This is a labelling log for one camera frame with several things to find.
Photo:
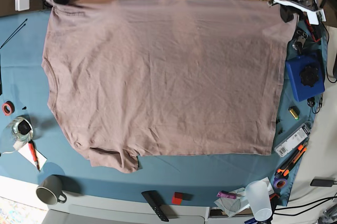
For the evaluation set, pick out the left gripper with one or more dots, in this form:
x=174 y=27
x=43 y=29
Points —
x=310 y=8

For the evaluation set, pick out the pink t-shirt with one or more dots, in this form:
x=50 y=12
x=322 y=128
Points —
x=131 y=78

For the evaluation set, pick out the orange black hand tool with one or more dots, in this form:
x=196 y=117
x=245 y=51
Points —
x=314 y=31

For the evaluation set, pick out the silver carabiner keys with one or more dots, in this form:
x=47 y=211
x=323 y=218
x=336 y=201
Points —
x=300 y=38

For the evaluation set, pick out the blue plastic box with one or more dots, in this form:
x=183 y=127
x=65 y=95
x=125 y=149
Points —
x=294 y=66

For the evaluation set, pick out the black knob gear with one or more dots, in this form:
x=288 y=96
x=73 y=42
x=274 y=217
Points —
x=309 y=76

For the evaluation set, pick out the yellow green battery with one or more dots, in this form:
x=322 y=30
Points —
x=295 y=112

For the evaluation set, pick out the clear plastic bit case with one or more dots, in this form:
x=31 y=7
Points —
x=294 y=139

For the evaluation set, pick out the red tape roll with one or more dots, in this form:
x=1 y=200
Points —
x=8 y=108

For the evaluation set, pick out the orange black utility knife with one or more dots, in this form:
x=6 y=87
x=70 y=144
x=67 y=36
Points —
x=285 y=168

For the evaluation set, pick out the clear tape roll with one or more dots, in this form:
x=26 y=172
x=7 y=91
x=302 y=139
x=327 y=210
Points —
x=20 y=129

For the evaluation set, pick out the blue table cloth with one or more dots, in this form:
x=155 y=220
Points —
x=25 y=84

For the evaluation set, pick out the red pen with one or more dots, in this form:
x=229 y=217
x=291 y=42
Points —
x=32 y=149

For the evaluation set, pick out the white paper note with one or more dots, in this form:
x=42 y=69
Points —
x=30 y=152

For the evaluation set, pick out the purple tape roll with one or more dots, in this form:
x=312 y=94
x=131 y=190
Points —
x=279 y=183

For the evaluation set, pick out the frosted plastic cup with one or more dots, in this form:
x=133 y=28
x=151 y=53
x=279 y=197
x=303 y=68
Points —
x=257 y=195

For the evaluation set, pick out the purple marker pen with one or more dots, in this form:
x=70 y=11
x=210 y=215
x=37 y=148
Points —
x=228 y=195

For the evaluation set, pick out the grey ceramic mug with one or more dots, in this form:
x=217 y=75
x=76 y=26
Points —
x=50 y=191

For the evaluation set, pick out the red cube block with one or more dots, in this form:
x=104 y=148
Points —
x=177 y=198

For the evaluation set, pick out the black remote control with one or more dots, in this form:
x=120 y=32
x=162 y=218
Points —
x=152 y=199

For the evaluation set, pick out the black cable tie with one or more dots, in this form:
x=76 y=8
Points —
x=23 y=24

